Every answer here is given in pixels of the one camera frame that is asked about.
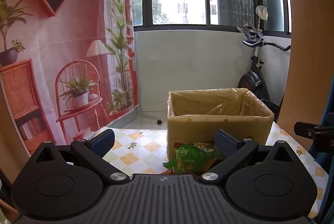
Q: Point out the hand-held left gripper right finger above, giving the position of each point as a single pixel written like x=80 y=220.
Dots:
x=225 y=144

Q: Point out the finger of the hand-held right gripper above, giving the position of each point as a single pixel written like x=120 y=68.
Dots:
x=305 y=129

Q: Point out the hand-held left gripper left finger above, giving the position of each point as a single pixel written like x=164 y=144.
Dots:
x=104 y=141

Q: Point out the brown cardboard box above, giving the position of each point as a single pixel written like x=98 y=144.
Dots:
x=198 y=130

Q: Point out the green snack packet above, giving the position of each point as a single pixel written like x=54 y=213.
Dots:
x=188 y=158

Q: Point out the checkered floral tablecloth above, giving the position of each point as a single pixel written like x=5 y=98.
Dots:
x=141 y=151

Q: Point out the black exercise bike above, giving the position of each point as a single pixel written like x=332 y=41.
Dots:
x=250 y=80

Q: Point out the wooden door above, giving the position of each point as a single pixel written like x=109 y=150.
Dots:
x=308 y=57

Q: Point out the printed room backdrop cloth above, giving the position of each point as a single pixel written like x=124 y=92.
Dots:
x=65 y=31

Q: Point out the pale round object on stick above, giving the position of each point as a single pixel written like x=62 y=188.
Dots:
x=261 y=12

